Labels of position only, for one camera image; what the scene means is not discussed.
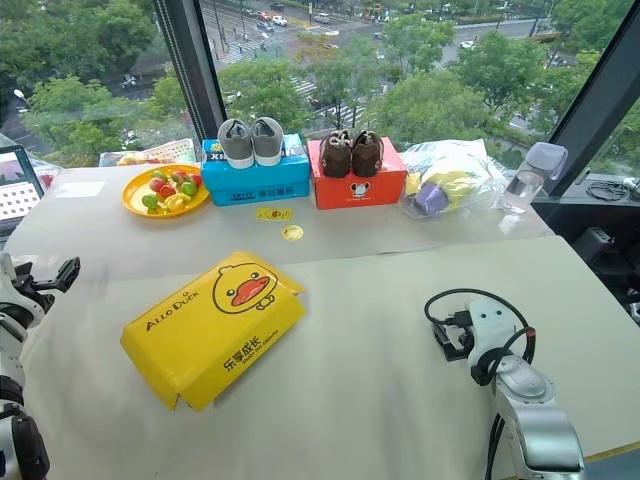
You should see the clear bag with plush toy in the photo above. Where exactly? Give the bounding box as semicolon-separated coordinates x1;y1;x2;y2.
399;139;507;222

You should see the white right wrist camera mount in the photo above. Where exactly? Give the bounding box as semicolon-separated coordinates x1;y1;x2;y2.
466;299;520;362

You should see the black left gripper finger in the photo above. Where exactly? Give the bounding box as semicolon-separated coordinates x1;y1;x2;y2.
55;255;82;293

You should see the dark window frame post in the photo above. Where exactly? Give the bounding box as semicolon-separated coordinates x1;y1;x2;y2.
151;0;227;147
546;0;640;172

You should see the white perforated basket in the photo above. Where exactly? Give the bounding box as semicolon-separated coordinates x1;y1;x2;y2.
143;138;197;164

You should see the red shoe box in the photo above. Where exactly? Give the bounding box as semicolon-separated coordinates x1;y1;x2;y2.
306;137;407;211

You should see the clear bag of toy fruit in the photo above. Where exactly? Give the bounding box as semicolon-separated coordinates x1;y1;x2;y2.
98;149;152;169

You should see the coiled black cable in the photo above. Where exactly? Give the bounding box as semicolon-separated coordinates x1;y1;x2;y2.
583;178;629;200

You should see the blue shoe box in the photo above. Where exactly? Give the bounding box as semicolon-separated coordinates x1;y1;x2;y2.
201;133;312;206

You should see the white paper sheet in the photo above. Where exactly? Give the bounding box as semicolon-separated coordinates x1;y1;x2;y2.
54;180;108;201

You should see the clear bottle with purple lid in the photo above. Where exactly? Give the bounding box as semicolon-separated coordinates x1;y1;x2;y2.
499;141;569;216

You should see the grey shoe with white sole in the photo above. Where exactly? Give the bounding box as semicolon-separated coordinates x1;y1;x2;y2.
217;118;256;170
251;117;285;168

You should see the yellow round plate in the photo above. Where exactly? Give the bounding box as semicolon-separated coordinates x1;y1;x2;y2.
122;163;211;218

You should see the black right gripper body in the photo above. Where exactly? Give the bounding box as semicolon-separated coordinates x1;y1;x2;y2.
446;310;475;354

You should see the black equipment beside table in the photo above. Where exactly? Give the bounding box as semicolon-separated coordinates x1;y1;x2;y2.
569;226;640;326

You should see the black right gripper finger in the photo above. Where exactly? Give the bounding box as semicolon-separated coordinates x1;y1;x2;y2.
432;322;459;345
439;342;470;363

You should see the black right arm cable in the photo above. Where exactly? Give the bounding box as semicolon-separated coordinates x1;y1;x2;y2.
424;287;539;387

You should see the yellow duck shoe box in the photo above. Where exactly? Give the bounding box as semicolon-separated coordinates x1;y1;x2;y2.
119;250;307;413

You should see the yellow rectangular duck card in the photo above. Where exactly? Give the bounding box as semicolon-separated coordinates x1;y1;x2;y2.
256;207;293;224

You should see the brown shoe with laces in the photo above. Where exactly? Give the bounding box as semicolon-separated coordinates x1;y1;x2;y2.
318;129;355;179
351;128;386;178

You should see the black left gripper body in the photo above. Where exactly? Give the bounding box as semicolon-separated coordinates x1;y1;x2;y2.
11;263;63;315

